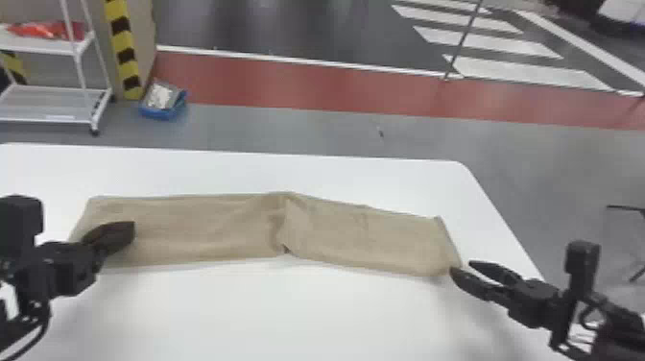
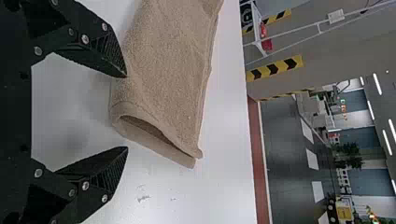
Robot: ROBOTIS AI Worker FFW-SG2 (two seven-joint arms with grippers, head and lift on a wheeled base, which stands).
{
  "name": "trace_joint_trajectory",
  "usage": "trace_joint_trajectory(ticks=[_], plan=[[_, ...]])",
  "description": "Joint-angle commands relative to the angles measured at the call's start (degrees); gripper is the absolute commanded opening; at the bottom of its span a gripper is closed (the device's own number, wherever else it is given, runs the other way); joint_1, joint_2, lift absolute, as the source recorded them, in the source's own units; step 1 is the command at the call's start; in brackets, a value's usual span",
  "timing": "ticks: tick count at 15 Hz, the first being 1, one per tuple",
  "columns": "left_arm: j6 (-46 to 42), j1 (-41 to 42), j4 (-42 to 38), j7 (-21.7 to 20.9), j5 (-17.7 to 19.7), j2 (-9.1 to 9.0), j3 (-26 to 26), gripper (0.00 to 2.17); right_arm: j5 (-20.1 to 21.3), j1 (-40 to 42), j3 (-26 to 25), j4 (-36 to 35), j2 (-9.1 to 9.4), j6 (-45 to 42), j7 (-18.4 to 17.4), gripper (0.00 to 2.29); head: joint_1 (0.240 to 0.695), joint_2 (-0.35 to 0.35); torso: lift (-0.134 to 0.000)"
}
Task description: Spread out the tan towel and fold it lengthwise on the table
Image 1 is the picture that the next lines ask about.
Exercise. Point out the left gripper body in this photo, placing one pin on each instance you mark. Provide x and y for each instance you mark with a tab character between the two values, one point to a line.
63	269

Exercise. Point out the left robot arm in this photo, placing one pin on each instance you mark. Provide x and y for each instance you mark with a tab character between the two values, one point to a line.
20	322

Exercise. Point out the blue basket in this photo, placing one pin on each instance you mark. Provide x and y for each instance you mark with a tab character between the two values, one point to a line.
162	101

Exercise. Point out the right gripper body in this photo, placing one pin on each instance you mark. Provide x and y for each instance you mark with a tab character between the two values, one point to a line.
539	305

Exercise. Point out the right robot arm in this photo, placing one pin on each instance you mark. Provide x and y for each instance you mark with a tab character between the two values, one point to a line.
621	339

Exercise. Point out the grey pole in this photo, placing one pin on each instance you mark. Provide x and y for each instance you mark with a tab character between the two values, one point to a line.
462	40

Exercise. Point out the red snack packet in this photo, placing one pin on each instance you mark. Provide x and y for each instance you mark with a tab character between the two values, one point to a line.
45	30

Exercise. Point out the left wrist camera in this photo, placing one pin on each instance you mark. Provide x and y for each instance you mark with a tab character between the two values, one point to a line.
19	222

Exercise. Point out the white shelf trolley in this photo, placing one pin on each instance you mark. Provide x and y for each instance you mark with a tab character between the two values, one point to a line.
45	103

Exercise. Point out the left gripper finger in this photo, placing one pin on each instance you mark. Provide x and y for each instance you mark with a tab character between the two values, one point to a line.
113	234

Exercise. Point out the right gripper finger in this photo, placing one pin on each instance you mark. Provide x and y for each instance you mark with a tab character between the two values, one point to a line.
478	287
496	273

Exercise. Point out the yellow black striped post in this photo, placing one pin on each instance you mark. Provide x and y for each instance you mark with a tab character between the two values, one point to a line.
14	66
123	45

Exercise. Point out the beige towel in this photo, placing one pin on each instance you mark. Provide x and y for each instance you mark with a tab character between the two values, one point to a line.
226	227

